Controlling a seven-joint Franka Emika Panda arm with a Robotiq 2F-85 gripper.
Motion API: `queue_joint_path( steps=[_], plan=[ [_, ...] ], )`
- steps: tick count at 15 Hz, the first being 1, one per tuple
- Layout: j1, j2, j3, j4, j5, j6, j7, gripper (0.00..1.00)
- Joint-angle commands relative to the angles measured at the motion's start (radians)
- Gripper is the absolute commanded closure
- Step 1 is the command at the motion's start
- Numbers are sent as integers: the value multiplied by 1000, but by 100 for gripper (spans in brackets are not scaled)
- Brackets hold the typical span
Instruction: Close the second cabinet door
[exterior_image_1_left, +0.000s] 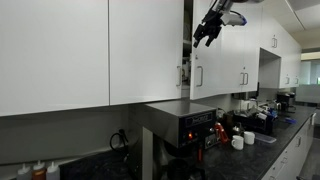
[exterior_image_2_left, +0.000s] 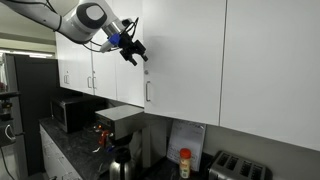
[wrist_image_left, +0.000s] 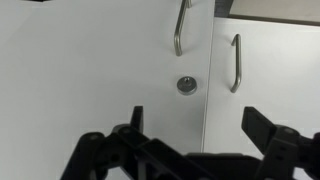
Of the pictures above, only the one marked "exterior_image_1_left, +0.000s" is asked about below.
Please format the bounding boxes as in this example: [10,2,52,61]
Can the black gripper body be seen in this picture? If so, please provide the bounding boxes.
[200,7,224,30]

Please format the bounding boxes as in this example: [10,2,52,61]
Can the white cabinet door with lock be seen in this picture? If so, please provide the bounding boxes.
[189,0,223,101]

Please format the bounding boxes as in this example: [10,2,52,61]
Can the white upper cabinet door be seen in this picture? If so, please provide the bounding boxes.
[109,0,184,106]
[243,1,261,94]
[221,0,245,96]
[290,38,303,88]
[279,31,292,89]
[0,0,110,118]

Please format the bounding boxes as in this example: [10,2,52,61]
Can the short white cabinet door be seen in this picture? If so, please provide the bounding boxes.
[259,6,275,57]
[274,19,282,60]

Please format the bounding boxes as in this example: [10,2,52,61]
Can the white lower cabinet unit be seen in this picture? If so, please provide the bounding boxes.
[261,113,318,180]

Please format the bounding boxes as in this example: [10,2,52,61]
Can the black coffee machine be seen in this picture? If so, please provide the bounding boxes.
[276,91,297,113]

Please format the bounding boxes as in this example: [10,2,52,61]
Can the black organiser tray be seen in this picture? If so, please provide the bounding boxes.
[223,108,276,136]

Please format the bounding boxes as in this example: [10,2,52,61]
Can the office window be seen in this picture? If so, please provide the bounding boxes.
[299,59,320,86]

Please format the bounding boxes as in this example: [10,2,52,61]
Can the white mug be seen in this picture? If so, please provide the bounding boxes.
[230,134,245,151]
[243,130,256,146]

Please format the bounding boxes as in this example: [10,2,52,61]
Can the blue flat object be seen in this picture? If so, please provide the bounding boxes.
[283,117,298,125]

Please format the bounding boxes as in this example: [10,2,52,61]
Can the clear plastic container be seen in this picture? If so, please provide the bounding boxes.
[254,132,278,144]

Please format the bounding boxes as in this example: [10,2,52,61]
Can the white squeeze bottle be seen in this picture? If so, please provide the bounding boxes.
[16,163,33,180]
[45,161,61,180]

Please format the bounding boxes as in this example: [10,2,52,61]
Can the orange squeeze bottle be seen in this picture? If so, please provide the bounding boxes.
[31,160,48,180]

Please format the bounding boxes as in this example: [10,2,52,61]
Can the black wall cable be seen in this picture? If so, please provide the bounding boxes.
[109,128,132,164]

